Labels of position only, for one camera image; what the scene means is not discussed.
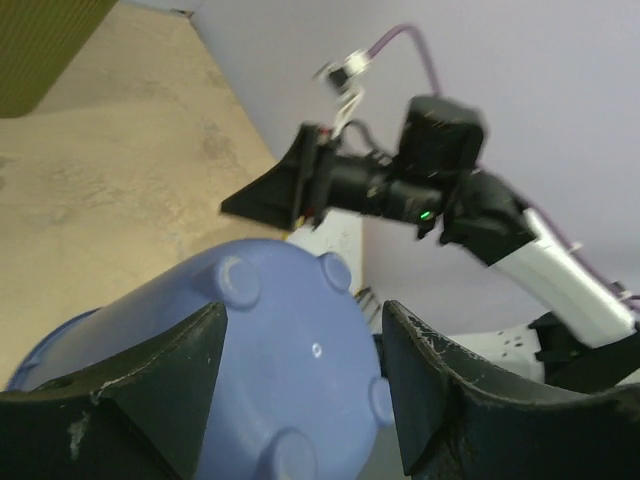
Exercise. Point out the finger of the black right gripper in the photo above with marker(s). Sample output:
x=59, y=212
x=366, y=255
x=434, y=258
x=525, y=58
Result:
x=277, y=198

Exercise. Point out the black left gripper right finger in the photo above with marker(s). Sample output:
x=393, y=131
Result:
x=460, y=416

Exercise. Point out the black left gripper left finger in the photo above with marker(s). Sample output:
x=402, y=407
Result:
x=140, y=414

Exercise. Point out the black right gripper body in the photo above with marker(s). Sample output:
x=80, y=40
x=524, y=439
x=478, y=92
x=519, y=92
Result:
x=363, y=185

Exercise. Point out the blue plastic bucket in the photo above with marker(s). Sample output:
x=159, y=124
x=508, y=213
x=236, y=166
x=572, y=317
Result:
x=299, y=392

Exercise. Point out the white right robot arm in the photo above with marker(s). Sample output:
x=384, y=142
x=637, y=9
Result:
x=588, y=339

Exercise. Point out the olive green ribbed bin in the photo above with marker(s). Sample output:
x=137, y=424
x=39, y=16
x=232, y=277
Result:
x=39, y=39

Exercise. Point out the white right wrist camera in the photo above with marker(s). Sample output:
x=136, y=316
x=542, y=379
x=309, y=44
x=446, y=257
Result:
x=343, y=80

